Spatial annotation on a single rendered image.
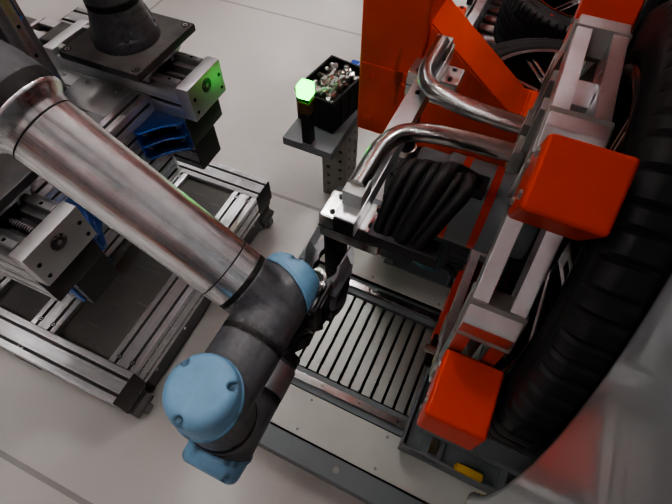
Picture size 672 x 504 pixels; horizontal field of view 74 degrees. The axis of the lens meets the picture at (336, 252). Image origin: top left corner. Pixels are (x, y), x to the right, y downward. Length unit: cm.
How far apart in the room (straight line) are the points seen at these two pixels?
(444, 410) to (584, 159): 31
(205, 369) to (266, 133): 176
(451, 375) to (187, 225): 35
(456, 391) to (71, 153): 48
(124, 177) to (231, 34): 237
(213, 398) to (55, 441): 125
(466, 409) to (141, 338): 103
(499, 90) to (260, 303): 89
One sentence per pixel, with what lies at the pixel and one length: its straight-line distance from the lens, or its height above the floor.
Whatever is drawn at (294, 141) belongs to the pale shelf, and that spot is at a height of 45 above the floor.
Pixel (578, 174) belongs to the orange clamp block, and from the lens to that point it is 43.
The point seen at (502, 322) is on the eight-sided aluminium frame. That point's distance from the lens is 53.
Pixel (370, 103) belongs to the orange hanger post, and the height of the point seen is 62.
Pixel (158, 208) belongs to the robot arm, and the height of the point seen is 108.
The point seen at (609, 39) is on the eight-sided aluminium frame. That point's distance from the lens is 68.
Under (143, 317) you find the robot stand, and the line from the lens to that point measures 143.
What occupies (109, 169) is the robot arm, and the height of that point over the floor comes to 111.
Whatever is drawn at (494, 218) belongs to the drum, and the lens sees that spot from 71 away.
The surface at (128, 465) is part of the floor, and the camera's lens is 156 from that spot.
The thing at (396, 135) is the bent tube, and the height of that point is 101.
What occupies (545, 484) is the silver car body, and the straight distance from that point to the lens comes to 43.
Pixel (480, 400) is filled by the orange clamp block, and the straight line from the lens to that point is 59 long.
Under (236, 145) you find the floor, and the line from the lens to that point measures 211.
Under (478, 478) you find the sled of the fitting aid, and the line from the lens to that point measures 130.
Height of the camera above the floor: 143
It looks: 57 degrees down
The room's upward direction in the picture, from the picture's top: straight up
